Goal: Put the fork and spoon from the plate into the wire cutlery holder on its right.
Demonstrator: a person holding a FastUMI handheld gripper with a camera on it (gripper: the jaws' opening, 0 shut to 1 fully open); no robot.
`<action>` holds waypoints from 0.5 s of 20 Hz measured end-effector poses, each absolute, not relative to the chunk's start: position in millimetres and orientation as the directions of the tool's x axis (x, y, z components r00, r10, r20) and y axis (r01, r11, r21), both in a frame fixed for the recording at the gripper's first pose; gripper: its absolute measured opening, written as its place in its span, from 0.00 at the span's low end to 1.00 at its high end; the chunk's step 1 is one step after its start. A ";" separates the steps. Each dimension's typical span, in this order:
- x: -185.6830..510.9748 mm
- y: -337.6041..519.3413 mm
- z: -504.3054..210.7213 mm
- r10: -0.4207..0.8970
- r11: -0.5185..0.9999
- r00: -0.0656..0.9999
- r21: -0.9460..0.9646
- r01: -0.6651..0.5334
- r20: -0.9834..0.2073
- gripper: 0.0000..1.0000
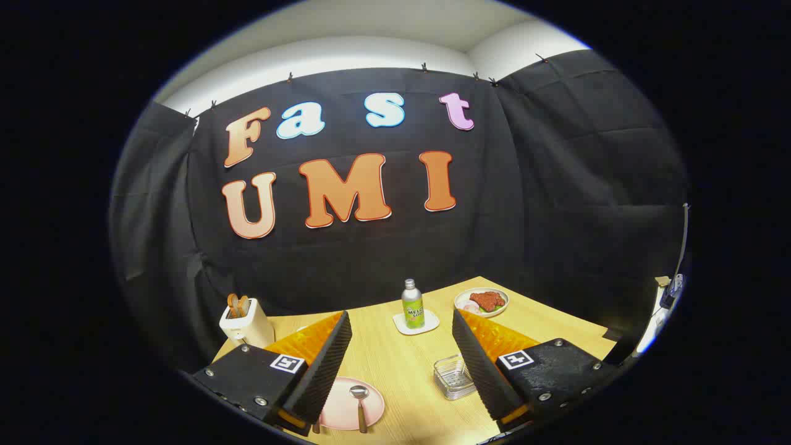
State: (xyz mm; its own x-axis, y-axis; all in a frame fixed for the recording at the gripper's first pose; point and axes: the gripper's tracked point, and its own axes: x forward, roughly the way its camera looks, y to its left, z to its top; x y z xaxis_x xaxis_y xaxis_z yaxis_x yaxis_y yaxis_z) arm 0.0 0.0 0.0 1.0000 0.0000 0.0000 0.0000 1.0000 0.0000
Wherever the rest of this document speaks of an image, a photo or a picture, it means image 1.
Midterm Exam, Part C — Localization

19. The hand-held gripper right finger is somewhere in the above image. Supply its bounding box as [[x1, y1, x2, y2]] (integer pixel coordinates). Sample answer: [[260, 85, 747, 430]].
[[452, 309, 619, 433]]

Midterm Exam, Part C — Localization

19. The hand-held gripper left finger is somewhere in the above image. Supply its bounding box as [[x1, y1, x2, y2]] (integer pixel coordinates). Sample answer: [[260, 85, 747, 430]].
[[192, 311, 353, 436]]

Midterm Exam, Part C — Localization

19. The wooden handle metal spoon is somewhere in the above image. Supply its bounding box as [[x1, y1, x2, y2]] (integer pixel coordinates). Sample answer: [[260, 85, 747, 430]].
[[350, 385, 370, 433]]

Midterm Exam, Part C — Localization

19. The perforated metal basket tray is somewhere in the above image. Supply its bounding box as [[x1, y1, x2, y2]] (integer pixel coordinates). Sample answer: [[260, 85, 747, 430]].
[[433, 354, 478, 401]]

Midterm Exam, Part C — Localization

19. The pink round plate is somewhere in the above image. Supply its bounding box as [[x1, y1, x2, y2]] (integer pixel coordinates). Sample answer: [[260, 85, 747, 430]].
[[318, 377, 385, 431]]

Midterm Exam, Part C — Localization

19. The white oval food plate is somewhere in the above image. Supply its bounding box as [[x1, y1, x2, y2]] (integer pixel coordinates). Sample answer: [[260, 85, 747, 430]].
[[454, 288, 510, 318]]

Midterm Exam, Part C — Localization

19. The white square coaster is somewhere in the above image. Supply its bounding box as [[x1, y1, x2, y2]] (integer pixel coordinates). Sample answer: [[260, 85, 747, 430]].
[[393, 309, 441, 336]]

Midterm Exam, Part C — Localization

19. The cream white toaster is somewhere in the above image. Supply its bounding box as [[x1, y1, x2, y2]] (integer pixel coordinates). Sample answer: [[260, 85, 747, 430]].
[[219, 299, 276, 348]]

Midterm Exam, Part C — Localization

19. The green label silver drink bottle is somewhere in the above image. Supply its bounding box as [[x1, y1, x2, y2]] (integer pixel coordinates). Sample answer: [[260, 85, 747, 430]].
[[402, 279, 425, 329]]

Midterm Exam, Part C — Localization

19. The white object with cable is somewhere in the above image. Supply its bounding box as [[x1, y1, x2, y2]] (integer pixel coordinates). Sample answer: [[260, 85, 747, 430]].
[[635, 203, 691, 356]]

